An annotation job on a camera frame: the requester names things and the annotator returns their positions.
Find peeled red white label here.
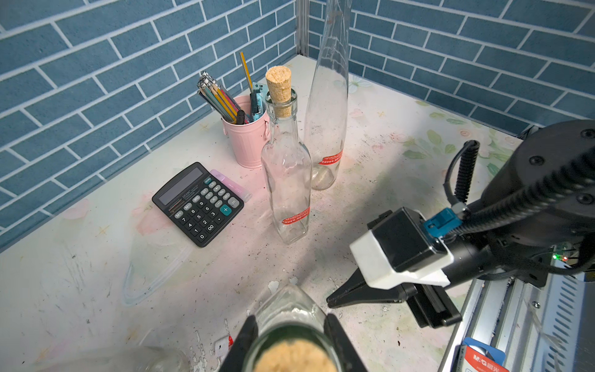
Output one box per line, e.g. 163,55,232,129
214,335,233,359

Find corked glass bottle red label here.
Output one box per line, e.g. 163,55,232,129
261,66,312,244

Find clear glass bottle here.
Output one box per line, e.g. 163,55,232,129
36,347,190,371

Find black desk calculator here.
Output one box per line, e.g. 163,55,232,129
152,162,244,248

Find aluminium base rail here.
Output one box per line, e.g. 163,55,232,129
439,271,594,371

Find tall gold-capped glass bottle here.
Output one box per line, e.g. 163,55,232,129
305,1,352,191

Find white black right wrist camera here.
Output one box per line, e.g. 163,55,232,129
350,207,454,290

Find short corked glass bottle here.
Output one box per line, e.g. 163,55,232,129
243,284,344,371

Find pens in bucket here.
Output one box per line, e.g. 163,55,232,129
197,52,266,125

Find pink metal pen bucket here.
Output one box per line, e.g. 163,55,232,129
221,111,271,169

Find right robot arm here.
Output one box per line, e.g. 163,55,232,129
327,120,594,328

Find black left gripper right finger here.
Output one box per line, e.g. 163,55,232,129
324,314,367,372

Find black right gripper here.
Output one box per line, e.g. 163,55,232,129
326,209,496,328

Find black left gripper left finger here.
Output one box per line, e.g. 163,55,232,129
218,316,259,372

